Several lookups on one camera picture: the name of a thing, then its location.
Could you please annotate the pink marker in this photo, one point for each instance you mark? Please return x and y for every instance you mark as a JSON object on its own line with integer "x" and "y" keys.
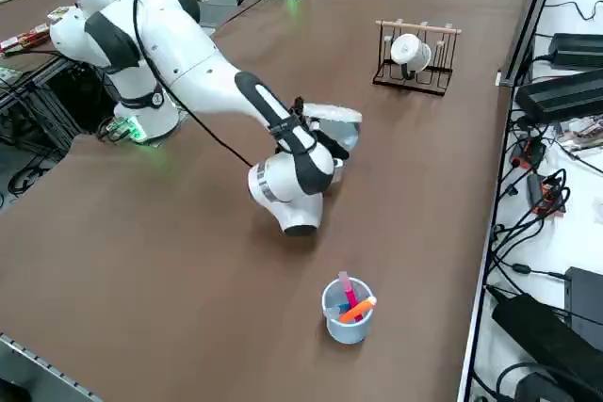
{"x": 349, "y": 291}

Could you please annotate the blue marker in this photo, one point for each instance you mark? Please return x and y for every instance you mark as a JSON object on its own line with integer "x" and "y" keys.
{"x": 333, "y": 311}

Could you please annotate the light blue pen cup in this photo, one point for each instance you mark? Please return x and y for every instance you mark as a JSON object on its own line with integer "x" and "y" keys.
{"x": 348, "y": 329}

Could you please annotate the white plate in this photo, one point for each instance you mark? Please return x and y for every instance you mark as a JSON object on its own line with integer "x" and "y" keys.
{"x": 334, "y": 112}

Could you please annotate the aluminium table rail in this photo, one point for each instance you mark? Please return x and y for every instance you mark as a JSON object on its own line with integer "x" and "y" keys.
{"x": 42, "y": 366}
{"x": 532, "y": 16}

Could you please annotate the black box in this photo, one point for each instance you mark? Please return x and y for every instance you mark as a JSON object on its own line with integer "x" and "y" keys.
{"x": 586, "y": 303}

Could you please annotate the orange black connector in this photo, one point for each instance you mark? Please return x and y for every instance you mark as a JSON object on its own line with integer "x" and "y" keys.
{"x": 550, "y": 197}
{"x": 530, "y": 152}

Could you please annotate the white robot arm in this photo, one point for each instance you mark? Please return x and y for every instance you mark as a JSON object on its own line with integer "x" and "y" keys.
{"x": 188, "y": 58}

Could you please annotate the red snack packet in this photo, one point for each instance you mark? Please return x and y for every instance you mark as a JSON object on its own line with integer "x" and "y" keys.
{"x": 26, "y": 39}

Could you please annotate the white mug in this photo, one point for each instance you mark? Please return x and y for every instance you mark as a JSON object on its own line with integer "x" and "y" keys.
{"x": 410, "y": 51}

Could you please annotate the black power brick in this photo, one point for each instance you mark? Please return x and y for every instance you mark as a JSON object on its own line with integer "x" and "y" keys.
{"x": 577, "y": 50}

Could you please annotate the orange marker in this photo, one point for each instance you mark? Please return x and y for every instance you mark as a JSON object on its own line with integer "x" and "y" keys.
{"x": 358, "y": 310}

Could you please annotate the blue plate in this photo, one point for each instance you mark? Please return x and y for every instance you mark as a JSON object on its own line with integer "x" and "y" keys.
{"x": 351, "y": 136}

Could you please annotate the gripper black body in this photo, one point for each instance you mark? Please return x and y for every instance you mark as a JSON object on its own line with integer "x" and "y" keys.
{"x": 334, "y": 144}

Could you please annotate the black power adapter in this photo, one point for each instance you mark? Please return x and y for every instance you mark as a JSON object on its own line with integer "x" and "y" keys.
{"x": 542, "y": 341}

